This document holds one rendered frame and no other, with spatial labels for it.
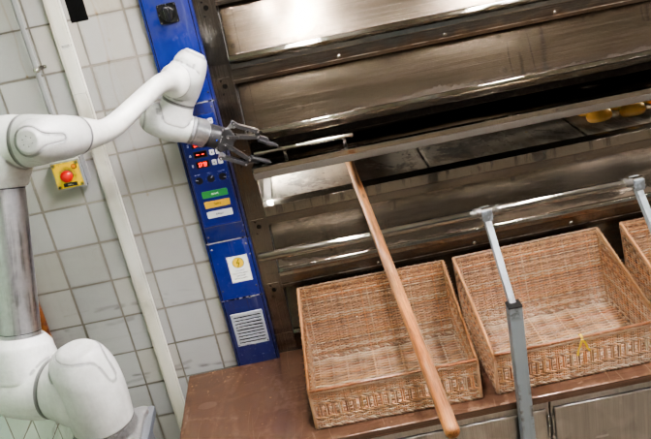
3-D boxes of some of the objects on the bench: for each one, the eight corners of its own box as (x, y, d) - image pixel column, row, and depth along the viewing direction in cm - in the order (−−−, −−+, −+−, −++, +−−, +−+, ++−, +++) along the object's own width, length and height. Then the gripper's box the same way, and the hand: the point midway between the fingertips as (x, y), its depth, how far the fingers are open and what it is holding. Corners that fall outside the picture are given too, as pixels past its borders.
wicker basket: (457, 319, 289) (449, 255, 278) (602, 289, 290) (598, 224, 279) (495, 396, 244) (486, 324, 233) (666, 360, 244) (665, 286, 234)
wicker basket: (308, 349, 289) (294, 286, 279) (453, 321, 288) (445, 257, 278) (314, 432, 244) (296, 360, 234) (486, 399, 243) (477, 327, 233)
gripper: (213, 104, 242) (280, 124, 252) (195, 157, 247) (262, 174, 256) (218, 110, 235) (286, 131, 245) (199, 165, 240) (266, 182, 250)
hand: (264, 151), depth 249 cm, fingers closed on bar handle, 5 cm apart
